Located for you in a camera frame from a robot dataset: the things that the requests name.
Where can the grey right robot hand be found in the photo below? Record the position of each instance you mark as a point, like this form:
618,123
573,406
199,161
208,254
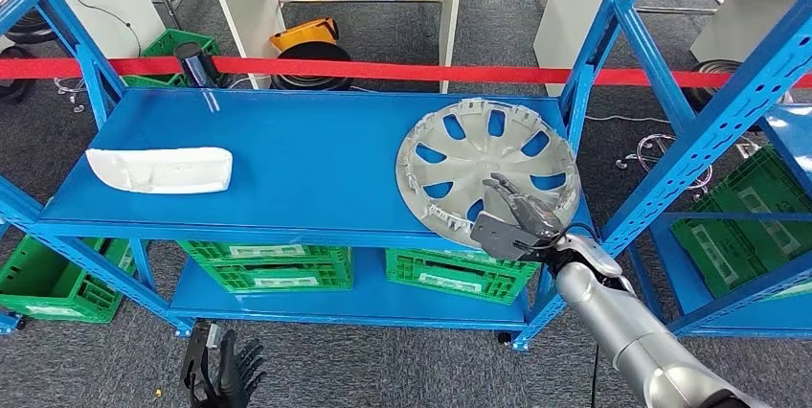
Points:
530,215

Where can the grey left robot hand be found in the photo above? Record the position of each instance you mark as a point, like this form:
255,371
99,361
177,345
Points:
238,380

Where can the silver wheel cover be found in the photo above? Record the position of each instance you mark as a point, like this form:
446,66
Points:
469,164

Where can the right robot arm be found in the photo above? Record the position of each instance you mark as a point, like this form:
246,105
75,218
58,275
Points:
609,316

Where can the white plastic trim part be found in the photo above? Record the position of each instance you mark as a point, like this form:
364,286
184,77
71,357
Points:
158,170

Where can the chrome stool base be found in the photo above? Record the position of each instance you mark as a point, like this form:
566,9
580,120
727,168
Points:
625,163

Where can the black tire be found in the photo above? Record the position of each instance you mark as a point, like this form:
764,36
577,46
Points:
698,97
28,27
311,50
13,91

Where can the red barrier tape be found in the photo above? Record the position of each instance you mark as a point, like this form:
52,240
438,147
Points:
380,70

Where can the open green plastic crate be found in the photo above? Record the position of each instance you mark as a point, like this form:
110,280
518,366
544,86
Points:
51,284

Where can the yellow plastic cover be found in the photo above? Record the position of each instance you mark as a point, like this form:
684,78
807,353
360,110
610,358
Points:
304,34

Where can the stool with chrome base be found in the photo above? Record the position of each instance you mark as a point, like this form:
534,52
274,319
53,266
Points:
70,91

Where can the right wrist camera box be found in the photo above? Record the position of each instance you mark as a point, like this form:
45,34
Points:
498,237

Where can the black barrier post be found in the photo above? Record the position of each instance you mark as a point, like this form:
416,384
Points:
193,65

